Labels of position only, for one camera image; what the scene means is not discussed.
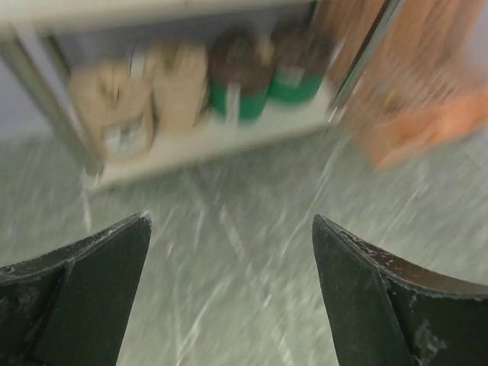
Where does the orange plastic file organizer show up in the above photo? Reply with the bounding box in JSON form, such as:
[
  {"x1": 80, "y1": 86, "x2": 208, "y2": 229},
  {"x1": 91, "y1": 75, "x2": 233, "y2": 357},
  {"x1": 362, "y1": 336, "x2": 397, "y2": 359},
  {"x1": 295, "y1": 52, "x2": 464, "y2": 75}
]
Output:
[{"x1": 316, "y1": 0, "x2": 488, "y2": 170}]

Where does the tan barcode paper roll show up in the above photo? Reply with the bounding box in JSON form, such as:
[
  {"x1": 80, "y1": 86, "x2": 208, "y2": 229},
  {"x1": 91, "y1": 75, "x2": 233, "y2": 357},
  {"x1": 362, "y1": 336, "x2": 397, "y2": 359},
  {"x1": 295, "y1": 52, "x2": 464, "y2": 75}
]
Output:
[{"x1": 69, "y1": 59, "x2": 155, "y2": 161}]

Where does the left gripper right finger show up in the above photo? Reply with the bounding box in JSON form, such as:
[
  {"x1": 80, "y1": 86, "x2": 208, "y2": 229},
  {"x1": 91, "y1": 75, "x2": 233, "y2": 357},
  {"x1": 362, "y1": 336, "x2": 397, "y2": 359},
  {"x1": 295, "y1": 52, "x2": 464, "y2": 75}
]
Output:
[{"x1": 312, "y1": 215, "x2": 487, "y2": 366}]

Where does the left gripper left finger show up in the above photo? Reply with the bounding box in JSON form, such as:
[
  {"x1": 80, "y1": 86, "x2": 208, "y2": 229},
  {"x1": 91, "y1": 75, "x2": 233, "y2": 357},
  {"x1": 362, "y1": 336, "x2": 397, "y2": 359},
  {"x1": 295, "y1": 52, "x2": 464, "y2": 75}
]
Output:
[{"x1": 1, "y1": 212, "x2": 152, "y2": 365}]

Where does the green brown paper roll labelled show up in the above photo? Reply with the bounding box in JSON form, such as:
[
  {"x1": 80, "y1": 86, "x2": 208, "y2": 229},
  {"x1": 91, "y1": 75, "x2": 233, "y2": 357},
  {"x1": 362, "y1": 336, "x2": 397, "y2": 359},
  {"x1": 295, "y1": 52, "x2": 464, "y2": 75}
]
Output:
[{"x1": 268, "y1": 23, "x2": 333, "y2": 104}]

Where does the beige two-tier shelf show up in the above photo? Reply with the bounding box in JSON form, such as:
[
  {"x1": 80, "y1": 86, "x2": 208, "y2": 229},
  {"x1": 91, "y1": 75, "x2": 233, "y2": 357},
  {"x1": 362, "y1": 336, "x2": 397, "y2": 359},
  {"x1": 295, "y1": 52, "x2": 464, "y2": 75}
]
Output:
[{"x1": 1, "y1": 1, "x2": 402, "y2": 189}]

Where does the tan cartoon paper roll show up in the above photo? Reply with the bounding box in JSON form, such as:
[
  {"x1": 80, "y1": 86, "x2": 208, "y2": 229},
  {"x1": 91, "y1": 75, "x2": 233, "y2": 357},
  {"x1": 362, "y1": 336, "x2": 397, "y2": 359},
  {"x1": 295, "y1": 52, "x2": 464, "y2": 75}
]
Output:
[{"x1": 147, "y1": 40, "x2": 208, "y2": 135}]

